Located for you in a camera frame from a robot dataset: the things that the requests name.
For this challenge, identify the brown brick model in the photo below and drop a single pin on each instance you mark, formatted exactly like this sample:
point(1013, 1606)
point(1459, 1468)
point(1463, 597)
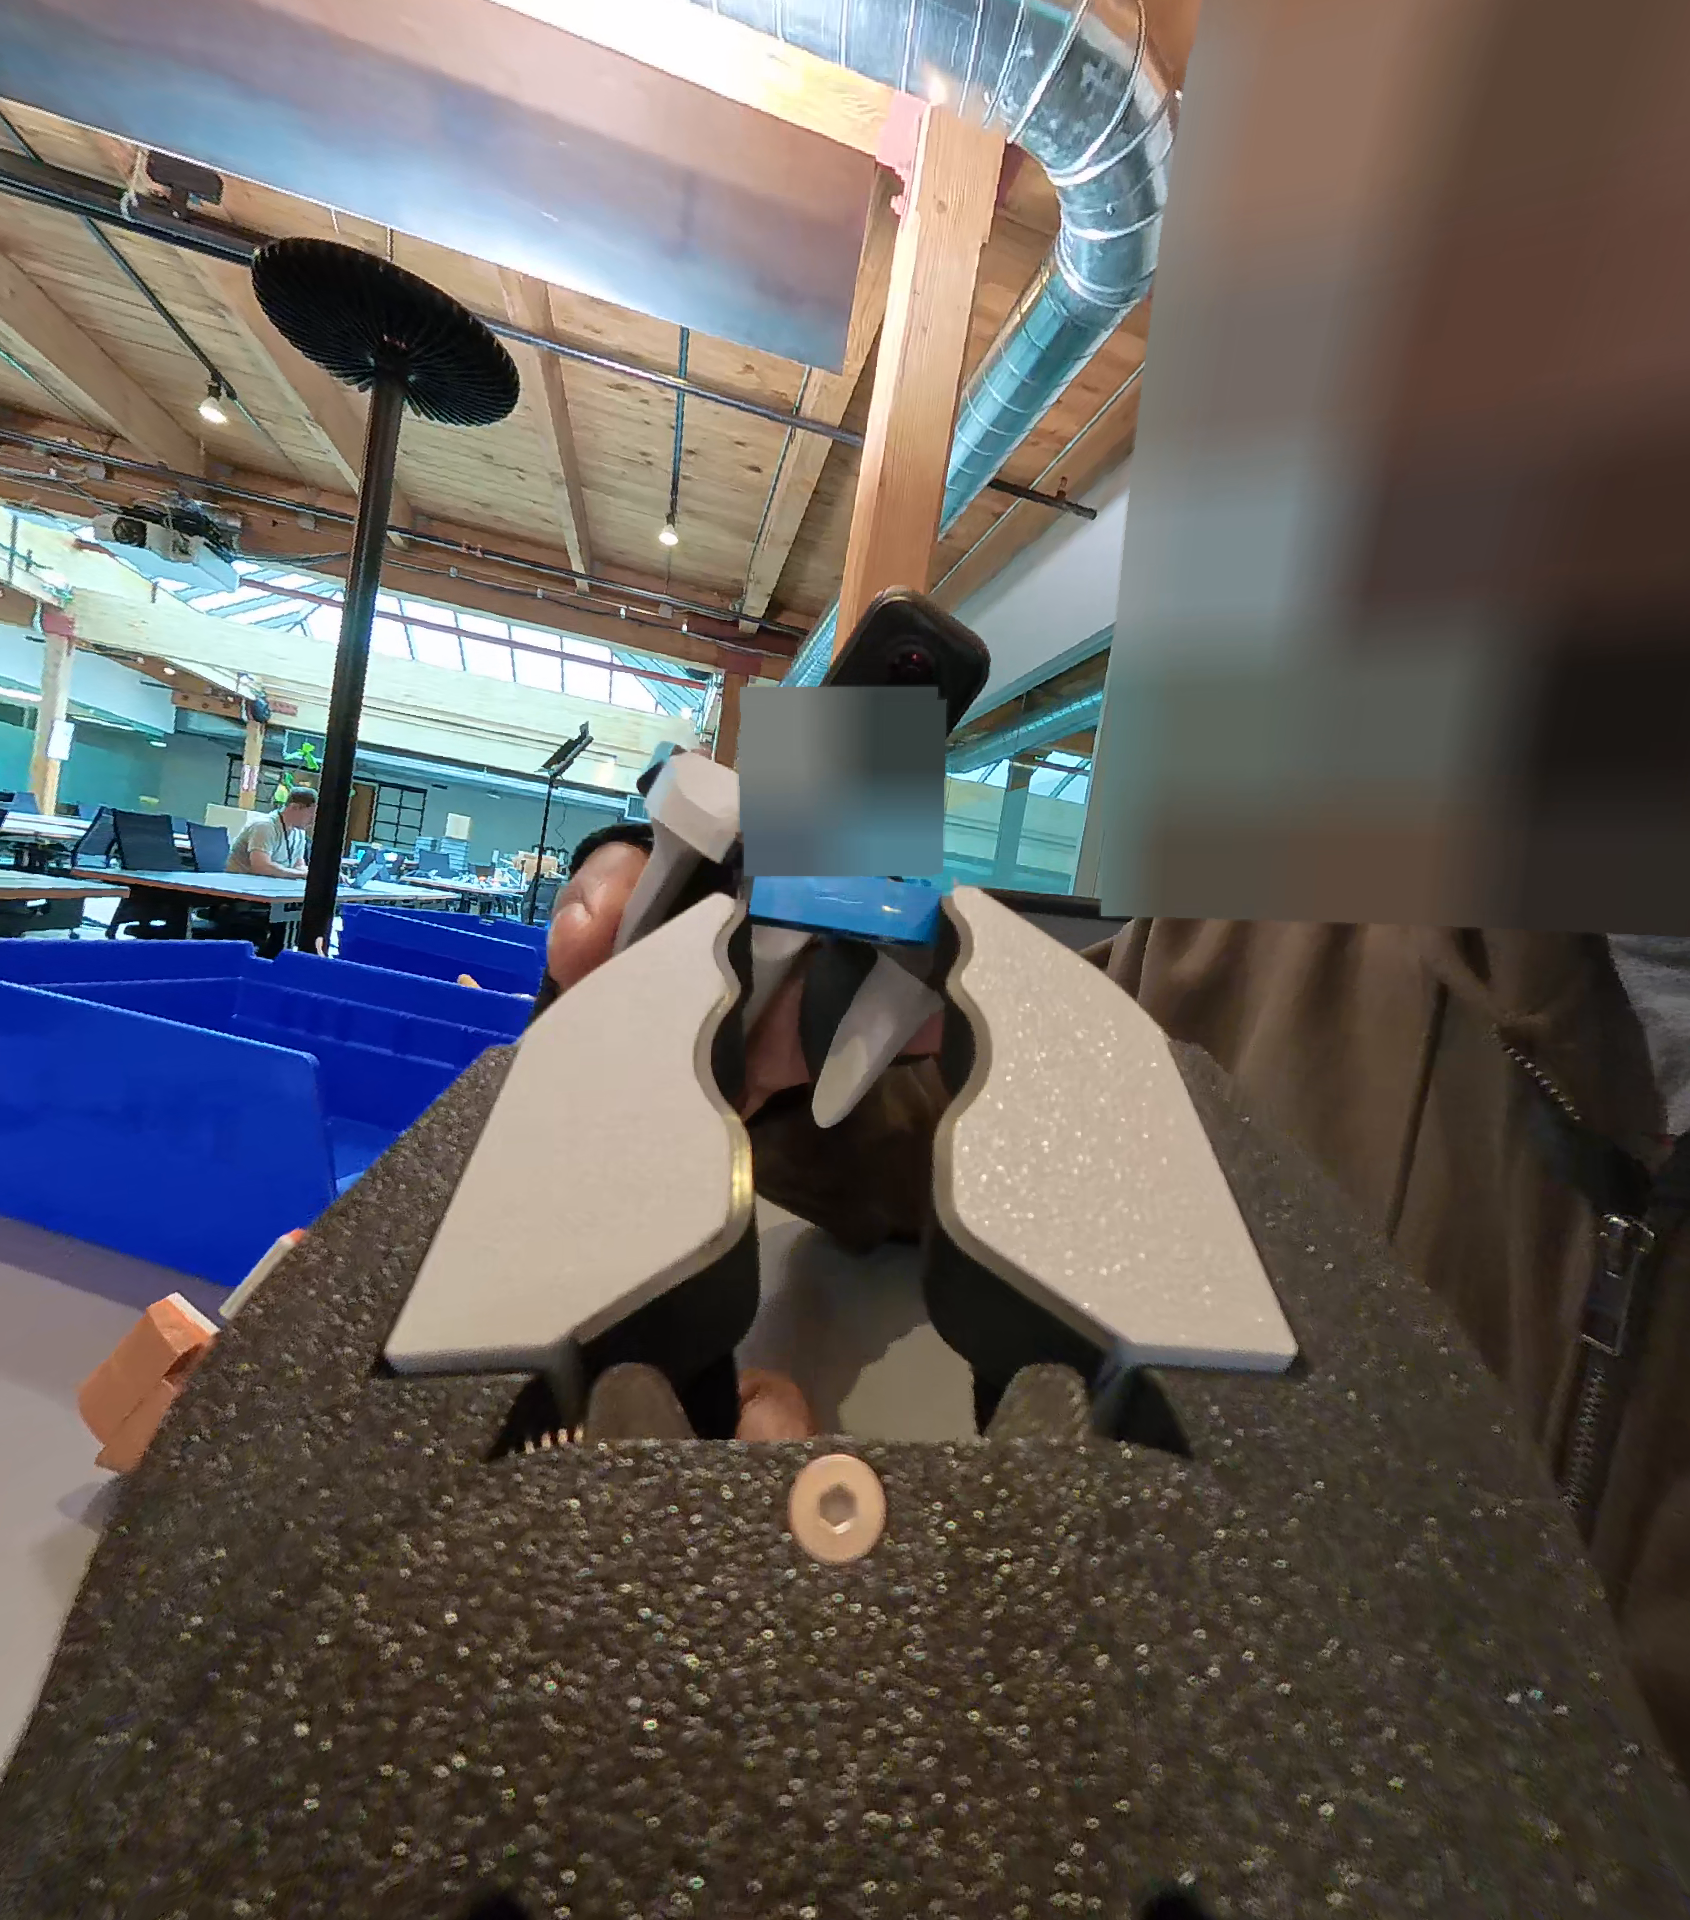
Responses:
point(148, 1380)

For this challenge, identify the blue four-stud brick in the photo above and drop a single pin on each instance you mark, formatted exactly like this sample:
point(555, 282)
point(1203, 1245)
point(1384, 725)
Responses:
point(845, 908)

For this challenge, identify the row of black office chairs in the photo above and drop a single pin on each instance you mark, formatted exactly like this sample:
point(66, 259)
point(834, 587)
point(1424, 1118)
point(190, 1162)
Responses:
point(141, 849)

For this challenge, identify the black music stand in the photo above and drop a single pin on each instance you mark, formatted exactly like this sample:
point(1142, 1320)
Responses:
point(562, 750)

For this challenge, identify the wooden support post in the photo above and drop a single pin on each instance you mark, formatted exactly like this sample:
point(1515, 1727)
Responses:
point(920, 374)

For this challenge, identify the black floor lamp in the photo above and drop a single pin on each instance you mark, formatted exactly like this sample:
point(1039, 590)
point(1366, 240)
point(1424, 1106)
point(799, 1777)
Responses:
point(380, 323)

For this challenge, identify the person's brown hoodie torso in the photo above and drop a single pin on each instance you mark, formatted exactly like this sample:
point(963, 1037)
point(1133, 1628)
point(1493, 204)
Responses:
point(1384, 1124)

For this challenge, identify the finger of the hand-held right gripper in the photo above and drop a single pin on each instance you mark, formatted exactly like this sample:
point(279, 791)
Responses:
point(695, 811)
point(868, 1043)

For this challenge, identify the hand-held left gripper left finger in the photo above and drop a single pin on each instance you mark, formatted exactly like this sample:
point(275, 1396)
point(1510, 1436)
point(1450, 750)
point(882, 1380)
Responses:
point(575, 1140)

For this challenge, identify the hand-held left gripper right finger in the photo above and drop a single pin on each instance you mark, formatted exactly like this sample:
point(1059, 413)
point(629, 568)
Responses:
point(1115, 1170)

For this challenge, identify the silver ventilation duct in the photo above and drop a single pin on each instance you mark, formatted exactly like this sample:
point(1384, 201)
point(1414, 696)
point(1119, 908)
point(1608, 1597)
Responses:
point(1100, 224)

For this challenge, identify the blue plastic bin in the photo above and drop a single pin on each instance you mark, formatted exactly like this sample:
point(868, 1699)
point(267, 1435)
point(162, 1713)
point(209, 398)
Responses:
point(441, 938)
point(111, 1124)

